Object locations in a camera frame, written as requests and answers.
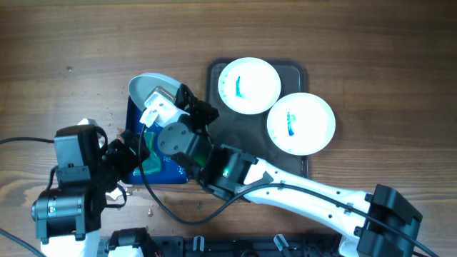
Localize white plate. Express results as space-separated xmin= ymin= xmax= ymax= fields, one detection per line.
xmin=218 ymin=57 xmax=281 ymax=115
xmin=129 ymin=73 xmax=181 ymax=111
xmin=266 ymin=93 xmax=336 ymax=156

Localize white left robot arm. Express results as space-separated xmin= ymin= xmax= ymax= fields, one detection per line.
xmin=31 ymin=125 xmax=150 ymax=256

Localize dark grey serving tray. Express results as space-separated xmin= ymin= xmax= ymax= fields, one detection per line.
xmin=205 ymin=58 xmax=309 ymax=178

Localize blue water-filled tray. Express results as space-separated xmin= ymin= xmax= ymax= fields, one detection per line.
xmin=126 ymin=98 xmax=188 ymax=184

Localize green sponge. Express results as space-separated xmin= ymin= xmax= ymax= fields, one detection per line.
xmin=142 ymin=132 xmax=161 ymax=175

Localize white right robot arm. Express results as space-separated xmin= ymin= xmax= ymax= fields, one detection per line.
xmin=150 ymin=85 xmax=423 ymax=256

